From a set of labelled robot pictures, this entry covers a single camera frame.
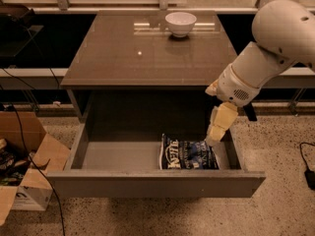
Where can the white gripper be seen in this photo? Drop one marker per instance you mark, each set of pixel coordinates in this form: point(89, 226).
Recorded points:
point(233, 87)

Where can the blue chip bag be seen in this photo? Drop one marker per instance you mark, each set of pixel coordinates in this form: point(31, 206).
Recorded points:
point(176, 154)

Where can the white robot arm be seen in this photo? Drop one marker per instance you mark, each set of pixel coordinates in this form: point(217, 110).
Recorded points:
point(284, 34)

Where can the grey drawer cabinet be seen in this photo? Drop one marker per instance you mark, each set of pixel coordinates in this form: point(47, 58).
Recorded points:
point(136, 49)

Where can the open grey drawer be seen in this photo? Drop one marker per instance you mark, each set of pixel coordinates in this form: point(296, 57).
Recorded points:
point(116, 151)

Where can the white ceramic bowl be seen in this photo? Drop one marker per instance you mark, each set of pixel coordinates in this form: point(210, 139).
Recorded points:
point(180, 23)

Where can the open cardboard box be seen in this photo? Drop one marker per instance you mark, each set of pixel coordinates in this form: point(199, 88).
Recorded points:
point(28, 154)

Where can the snack items in box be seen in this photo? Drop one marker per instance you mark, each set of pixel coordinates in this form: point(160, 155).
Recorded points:
point(12, 167)

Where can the black power adapter with cable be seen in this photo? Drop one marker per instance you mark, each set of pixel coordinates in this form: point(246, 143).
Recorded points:
point(309, 174)

